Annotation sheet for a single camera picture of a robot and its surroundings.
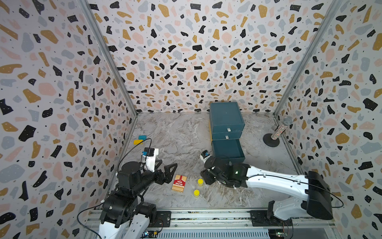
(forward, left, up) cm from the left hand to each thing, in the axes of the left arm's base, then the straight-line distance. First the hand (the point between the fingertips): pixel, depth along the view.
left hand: (170, 163), depth 65 cm
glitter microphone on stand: (+25, -62, -20) cm, 69 cm away
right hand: (+1, -15, -14) cm, 20 cm away
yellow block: (+31, +32, -28) cm, 52 cm away
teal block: (+33, +27, -26) cm, 50 cm away
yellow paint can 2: (-6, -11, -24) cm, 27 cm away
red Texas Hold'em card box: (0, -1, -25) cm, 25 cm away
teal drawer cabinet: (+26, -30, -5) cm, 40 cm away
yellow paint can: (-1, -13, -22) cm, 26 cm away
